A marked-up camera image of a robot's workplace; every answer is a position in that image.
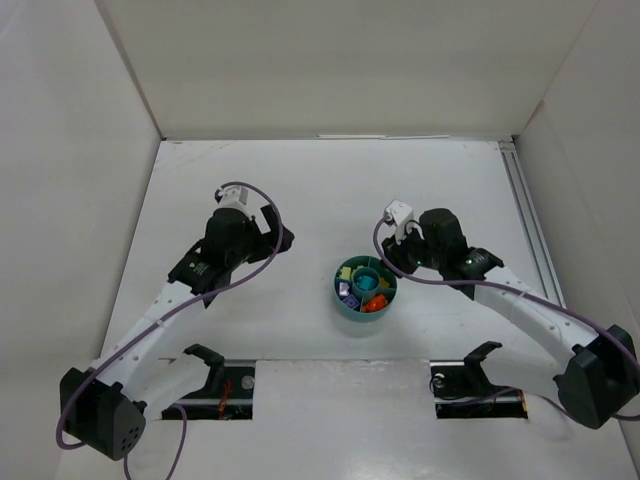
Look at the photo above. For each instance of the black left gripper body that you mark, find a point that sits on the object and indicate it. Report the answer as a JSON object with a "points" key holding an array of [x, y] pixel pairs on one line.
{"points": [[270, 226]]}

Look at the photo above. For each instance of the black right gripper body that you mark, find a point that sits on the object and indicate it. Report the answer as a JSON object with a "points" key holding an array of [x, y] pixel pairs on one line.
{"points": [[400, 251]]}

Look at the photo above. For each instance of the lime green square lego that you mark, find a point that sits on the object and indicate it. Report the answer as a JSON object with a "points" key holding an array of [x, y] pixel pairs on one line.
{"points": [[346, 273]]}

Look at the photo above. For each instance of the teal square lego brick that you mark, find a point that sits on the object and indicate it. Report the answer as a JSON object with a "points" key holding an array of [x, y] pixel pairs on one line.
{"points": [[366, 282]]}

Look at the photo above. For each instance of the orange round dome lego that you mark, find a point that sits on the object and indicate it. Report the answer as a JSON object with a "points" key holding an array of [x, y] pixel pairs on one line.
{"points": [[376, 304]]}

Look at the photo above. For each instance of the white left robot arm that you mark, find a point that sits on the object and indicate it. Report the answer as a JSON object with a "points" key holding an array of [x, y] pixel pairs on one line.
{"points": [[108, 405]]}

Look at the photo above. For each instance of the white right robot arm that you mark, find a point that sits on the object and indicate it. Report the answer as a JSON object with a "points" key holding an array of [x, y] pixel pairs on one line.
{"points": [[592, 372]]}

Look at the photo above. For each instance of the teal round divided container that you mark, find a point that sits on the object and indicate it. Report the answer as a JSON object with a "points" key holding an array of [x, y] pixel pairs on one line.
{"points": [[364, 265]]}

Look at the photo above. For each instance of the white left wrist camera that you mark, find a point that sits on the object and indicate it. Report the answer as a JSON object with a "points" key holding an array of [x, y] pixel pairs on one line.
{"points": [[232, 197]]}

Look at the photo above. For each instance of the aluminium rail at right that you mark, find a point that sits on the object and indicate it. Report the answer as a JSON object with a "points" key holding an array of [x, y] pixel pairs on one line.
{"points": [[532, 228]]}

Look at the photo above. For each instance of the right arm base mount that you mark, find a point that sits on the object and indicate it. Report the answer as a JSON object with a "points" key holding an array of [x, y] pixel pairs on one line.
{"points": [[462, 390]]}

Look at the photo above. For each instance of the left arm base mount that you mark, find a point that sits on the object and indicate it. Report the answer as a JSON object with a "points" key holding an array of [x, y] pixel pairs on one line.
{"points": [[226, 395]]}

